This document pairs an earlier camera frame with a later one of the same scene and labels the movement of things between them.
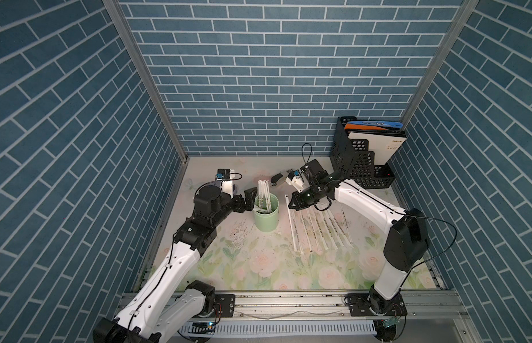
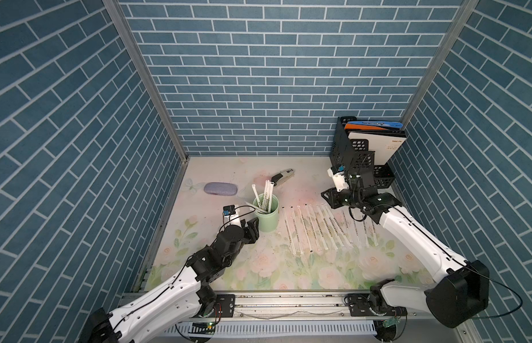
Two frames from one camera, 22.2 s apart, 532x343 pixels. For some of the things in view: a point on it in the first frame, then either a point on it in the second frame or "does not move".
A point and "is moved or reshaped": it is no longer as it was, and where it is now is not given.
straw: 347,227 → 357,231
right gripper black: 298,204 → 331,201
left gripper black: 248,204 → 251,234
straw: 304,226 does not move
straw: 336,227 does not move
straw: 287,204 is moved or reshaped
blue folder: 386,124 does not move
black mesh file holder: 352,158 does not move
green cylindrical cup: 266,212 does not move
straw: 297,232 does not move
